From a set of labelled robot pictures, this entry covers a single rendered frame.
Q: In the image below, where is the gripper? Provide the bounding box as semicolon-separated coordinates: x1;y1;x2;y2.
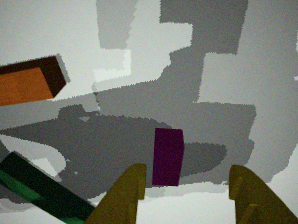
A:
83;163;298;224

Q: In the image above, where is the orange rectangular block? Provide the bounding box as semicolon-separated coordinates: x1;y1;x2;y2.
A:
0;56;66;106

